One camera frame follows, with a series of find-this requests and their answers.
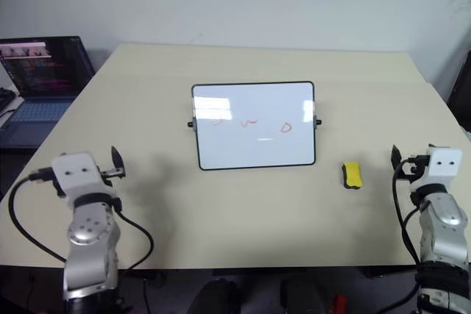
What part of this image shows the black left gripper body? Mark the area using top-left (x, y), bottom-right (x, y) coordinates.
top-left (98, 167), bottom-right (127, 188)

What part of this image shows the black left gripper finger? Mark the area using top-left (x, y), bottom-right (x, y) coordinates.
top-left (110, 146), bottom-right (126, 171)

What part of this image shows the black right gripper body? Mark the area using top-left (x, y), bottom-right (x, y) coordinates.
top-left (398, 154), bottom-right (431, 184)

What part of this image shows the yellow and black eraser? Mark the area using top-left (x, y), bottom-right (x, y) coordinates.
top-left (341, 160), bottom-right (365, 190)

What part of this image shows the open blue laptop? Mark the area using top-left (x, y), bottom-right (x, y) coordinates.
top-left (0, 35), bottom-right (97, 150)

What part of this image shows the black-framed tabletop whiteboard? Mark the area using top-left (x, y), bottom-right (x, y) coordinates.
top-left (186, 80), bottom-right (324, 172)

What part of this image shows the small red object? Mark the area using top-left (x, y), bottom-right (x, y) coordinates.
top-left (332, 293), bottom-right (347, 314)

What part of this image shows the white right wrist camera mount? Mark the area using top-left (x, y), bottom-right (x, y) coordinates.
top-left (419, 147), bottom-right (464, 187)

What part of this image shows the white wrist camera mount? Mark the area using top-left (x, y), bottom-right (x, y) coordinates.
top-left (419, 147), bottom-right (464, 187)
top-left (50, 151), bottom-right (117, 209)

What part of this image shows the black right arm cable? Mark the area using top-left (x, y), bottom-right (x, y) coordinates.
top-left (391, 158), bottom-right (425, 268)

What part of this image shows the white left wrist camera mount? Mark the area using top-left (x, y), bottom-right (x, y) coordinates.
top-left (50, 151), bottom-right (117, 209)

